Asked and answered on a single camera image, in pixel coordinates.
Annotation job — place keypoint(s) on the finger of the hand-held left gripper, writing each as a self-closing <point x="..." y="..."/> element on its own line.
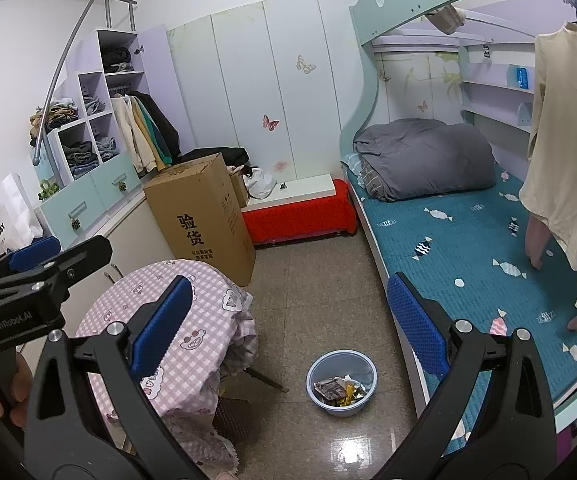
<point x="33" y="255"/>
<point x="78" y="260"/>

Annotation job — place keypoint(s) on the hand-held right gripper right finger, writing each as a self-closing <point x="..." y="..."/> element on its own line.
<point x="418" y="327"/>

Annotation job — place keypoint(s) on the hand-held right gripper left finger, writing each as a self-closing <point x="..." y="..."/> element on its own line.
<point x="161" y="330"/>

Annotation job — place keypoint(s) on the blue plastic basin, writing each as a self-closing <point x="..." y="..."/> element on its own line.
<point x="363" y="365"/>

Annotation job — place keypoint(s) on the yellow wrapper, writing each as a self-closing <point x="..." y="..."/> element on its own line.
<point x="353" y="395"/>

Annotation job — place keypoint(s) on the silver packet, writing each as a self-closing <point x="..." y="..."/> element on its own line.
<point x="329" y="389"/>

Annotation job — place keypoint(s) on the person's left hand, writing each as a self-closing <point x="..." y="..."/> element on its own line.
<point x="22" y="385"/>

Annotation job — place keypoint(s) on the pink checked tablecloth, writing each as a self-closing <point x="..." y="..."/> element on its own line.
<point x="203" y="310"/>

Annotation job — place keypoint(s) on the white paper bag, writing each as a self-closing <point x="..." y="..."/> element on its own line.
<point x="11" y="210"/>

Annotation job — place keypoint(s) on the low white cabinet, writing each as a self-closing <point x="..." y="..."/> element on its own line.
<point x="133" y="230"/>

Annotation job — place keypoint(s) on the small green plant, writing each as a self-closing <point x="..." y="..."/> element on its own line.
<point x="48" y="190"/>

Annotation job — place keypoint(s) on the light green drawer cabinet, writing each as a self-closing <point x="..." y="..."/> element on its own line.
<point x="103" y="185"/>

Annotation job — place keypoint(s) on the dark folded clothes pile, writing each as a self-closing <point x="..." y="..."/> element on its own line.
<point x="81" y="157"/>

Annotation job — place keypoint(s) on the folded jeans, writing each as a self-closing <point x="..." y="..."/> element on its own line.
<point x="106" y="150"/>
<point x="93" y="106"/>

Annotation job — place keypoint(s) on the dark woven stool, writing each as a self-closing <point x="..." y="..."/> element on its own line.
<point x="236" y="420"/>

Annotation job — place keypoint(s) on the large cardboard box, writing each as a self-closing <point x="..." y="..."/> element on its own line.
<point x="203" y="220"/>

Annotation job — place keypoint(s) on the black table leg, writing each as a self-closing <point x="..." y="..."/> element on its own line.
<point x="268" y="381"/>

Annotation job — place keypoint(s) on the yellow hanging garment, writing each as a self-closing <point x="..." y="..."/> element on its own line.
<point x="146" y="145"/>

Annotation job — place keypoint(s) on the cream hanging jacket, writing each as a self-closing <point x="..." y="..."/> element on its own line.
<point x="126" y="135"/>

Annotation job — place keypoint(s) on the beige folded clothes pile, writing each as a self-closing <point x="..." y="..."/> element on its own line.
<point x="53" y="117"/>

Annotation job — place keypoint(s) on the green hanging garment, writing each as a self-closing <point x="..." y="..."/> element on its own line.
<point x="157" y="145"/>

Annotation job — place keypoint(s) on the black hanging coat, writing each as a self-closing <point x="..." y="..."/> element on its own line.
<point x="168" y="132"/>

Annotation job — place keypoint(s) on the plaid pillow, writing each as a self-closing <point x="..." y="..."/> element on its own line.
<point x="371" y="177"/>

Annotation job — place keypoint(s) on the red low bench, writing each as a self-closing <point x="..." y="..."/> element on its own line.
<point x="298" y="222"/>

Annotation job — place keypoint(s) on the small cardboard box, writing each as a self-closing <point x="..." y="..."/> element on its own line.
<point x="239" y="190"/>

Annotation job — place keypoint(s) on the grey duvet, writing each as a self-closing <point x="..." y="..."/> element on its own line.
<point x="428" y="160"/>

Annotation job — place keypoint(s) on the black bag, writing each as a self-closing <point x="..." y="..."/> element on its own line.
<point x="218" y="155"/>

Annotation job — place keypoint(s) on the light blue pillow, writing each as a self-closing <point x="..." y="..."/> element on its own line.
<point x="351" y="165"/>

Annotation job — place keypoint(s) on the white bench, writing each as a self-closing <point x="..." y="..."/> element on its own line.
<point x="303" y="191"/>

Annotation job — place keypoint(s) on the purple white stair wardrobe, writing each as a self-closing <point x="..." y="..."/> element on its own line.
<point x="161" y="85"/>

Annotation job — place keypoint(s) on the faint pink butterfly sticker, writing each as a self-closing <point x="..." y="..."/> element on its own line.
<point x="280" y="166"/>

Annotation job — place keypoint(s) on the black folded clothes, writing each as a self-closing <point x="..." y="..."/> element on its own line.
<point x="116" y="57"/>

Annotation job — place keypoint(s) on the small orange butterfly sticker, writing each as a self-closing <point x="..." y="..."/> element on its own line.
<point x="422" y="106"/>

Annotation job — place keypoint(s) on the cream hanging sweater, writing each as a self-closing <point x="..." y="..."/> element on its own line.
<point x="568" y="160"/>

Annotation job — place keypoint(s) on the metal handrail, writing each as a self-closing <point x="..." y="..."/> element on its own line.
<point x="108" y="12"/>

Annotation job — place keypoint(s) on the purple white bed shelf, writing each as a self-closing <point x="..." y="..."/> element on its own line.
<point x="488" y="85"/>

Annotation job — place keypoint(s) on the small blue box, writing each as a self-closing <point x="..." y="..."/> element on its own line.
<point x="520" y="77"/>

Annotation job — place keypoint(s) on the white brown butterfly sticker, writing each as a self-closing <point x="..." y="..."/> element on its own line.
<point x="306" y="64"/>

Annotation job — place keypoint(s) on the beige cloth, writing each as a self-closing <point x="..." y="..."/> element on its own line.
<point x="447" y="19"/>

